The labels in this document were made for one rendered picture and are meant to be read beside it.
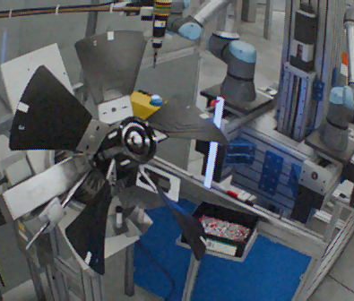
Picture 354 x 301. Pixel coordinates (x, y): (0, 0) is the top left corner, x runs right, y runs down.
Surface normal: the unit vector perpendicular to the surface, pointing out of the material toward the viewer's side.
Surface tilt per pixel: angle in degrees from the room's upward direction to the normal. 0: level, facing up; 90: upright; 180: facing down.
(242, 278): 90
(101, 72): 48
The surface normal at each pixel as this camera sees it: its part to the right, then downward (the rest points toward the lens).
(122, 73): 0.03, -0.33
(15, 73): 0.67, -0.27
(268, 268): -0.61, 0.33
